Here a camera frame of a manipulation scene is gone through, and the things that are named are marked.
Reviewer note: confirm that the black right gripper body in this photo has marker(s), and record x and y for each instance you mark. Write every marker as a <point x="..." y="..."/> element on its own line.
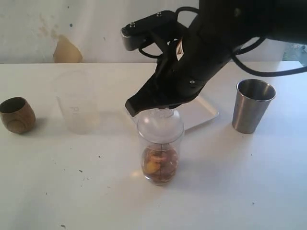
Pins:
<point x="188" y="65"/>

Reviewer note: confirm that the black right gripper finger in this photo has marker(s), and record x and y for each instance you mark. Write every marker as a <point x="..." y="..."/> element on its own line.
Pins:
<point x="147" y="97"/>

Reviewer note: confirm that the clear dome shaker lid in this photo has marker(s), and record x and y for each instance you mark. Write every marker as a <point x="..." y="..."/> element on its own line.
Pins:
<point x="160" y="126"/>

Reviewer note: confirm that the clear plastic shaker cup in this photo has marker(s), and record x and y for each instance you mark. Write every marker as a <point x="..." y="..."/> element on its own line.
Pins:
<point x="145" y="144"/>

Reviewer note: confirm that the stainless steel cup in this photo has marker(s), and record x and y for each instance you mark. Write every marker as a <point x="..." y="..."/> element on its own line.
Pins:
<point x="252" y="100"/>

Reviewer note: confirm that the brown contents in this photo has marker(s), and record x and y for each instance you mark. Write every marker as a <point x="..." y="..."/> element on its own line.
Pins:
<point x="159" y="163"/>

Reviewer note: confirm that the brown wooden cup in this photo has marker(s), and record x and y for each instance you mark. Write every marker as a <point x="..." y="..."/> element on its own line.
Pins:
<point x="17" y="115"/>

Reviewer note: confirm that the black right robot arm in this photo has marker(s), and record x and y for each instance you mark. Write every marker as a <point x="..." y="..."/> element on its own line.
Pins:
<point x="242" y="25"/>

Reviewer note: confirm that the white rectangular tray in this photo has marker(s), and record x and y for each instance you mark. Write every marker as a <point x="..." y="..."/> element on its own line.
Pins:
<point x="197" y="112"/>

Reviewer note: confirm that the translucent white plastic cup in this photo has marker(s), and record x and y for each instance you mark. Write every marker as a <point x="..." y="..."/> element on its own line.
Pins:
<point x="76" y="98"/>

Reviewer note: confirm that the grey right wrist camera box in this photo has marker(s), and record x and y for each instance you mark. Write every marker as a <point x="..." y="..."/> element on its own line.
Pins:
<point x="146" y="31"/>

